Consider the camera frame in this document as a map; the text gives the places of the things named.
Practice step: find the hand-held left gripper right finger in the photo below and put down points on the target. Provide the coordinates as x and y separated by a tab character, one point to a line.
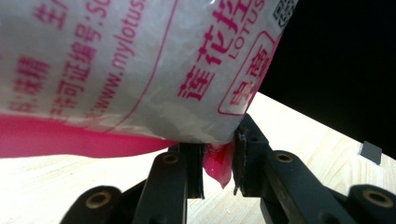
252	155

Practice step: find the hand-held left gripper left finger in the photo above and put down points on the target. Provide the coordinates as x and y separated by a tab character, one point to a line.
193	171

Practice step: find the pink printed bag white granules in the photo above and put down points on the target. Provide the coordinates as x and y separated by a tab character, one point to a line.
124	68

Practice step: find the grey tape strip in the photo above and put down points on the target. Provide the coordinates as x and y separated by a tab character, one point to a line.
370	152

